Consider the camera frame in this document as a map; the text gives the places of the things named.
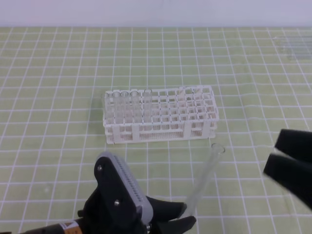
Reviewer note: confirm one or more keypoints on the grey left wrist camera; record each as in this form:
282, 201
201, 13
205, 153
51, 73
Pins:
120, 189

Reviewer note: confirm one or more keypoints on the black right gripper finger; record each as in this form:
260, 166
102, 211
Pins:
293, 174
296, 144

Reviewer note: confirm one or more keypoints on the clear glass test tube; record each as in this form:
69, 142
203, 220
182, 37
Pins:
203, 179

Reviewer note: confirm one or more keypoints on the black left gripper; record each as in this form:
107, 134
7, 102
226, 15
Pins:
97, 218

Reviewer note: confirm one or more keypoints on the white plastic test tube rack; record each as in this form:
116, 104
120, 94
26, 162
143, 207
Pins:
150, 115

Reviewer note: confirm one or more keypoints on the green grid tablecloth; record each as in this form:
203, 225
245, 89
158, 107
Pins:
51, 132

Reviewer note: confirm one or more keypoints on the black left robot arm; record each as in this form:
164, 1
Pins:
48, 228

